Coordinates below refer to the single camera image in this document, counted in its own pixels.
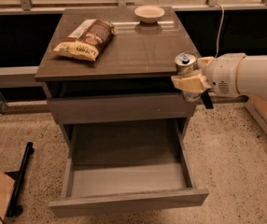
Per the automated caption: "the closed grey top drawer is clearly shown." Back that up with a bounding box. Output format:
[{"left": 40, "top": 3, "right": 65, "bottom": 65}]
[{"left": 48, "top": 92, "right": 196, "bottom": 124}]

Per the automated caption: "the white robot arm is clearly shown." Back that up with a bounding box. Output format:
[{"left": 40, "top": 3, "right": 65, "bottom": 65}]
[{"left": 171, "top": 53, "right": 267, "bottom": 101}]

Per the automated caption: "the black plug block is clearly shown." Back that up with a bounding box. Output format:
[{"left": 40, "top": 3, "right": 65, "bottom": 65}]
[{"left": 201, "top": 91, "right": 214, "bottom": 109}]

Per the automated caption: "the white power cable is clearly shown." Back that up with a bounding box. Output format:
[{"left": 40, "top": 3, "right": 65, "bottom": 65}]
[{"left": 214, "top": 2, "right": 226, "bottom": 60}]

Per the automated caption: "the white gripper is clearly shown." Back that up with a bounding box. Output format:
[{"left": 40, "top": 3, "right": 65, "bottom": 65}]
[{"left": 171, "top": 53, "right": 246, "bottom": 98}]

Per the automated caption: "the beige paper bowl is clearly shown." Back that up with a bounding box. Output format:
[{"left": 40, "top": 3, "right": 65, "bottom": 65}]
[{"left": 134, "top": 6, "right": 165, "bottom": 24}]

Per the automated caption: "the grey drawer cabinet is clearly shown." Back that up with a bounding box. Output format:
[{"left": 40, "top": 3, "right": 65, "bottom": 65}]
[{"left": 35, "top": 7, "right": 197, "bottom": 147}]

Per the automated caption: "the black metal stand leg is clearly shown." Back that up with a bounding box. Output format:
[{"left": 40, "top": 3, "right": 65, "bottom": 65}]
[{"left": 6, "top": 142, "right": 35, "bottom": 217}]

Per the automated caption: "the brown yellow chip bag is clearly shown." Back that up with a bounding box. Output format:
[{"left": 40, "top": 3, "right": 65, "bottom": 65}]
[{"left": 52, "top": 19, "right": 116, "bottom": 62}]

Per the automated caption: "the open grey middle drawer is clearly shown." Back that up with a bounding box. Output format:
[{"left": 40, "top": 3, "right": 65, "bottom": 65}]
[{"left": 49, "top": 119, "right": 208, "bottom": 217}]

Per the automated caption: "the silver redbull can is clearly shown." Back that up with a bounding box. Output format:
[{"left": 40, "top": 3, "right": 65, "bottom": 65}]
[{"left": 175, "top": 52, "right": 201, "bottom": 102}]

